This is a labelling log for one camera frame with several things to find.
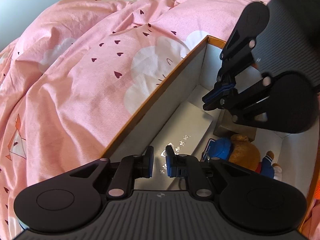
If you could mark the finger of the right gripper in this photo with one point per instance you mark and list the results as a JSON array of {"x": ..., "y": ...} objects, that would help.
[
  {"x": 236, "y": 55},
  {"x": 257, "y": 106}
]

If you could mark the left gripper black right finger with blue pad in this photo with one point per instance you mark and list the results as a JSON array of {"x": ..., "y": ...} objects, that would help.
[{"x": 189, "y": 168}]

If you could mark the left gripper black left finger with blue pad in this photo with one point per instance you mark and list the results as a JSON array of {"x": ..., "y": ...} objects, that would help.
[{"x": 129, "y": 169}]

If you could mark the small tan cardboard box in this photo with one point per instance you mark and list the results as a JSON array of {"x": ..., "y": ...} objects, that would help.
[{"x": 226, "y": 128}]

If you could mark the white glasses case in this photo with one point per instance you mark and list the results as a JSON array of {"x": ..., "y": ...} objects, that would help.
[{"x": 183, "y": 131}]

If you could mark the orange white cardboard box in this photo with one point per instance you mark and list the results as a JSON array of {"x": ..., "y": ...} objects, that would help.
[{"x": 169, "y": 193}]

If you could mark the pink patterned bed quilt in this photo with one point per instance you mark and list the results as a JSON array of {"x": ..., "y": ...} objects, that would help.
[{"x": 79, "y": 72}]

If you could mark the brown teddy bear keychain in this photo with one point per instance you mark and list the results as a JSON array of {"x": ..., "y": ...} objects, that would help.
[{"x": 239, "y": 150}]

